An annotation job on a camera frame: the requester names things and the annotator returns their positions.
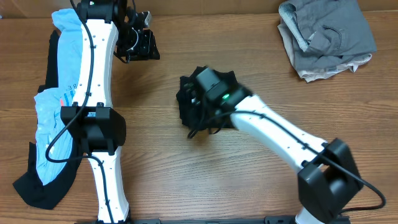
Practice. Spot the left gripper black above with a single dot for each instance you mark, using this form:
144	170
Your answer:
147	50

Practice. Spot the black t-shirt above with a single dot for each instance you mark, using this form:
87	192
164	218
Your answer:
191	110

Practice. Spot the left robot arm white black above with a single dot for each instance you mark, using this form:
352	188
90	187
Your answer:
110	29

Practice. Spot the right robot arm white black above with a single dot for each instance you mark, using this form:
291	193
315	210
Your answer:
326	171

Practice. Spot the light blue t-shirt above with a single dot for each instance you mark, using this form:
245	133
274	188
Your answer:
48	103

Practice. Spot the black garment under blue shirt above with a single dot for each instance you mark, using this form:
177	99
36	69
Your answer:
29	186

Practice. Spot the gray folded garment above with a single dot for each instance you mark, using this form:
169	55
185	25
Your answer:
327	33

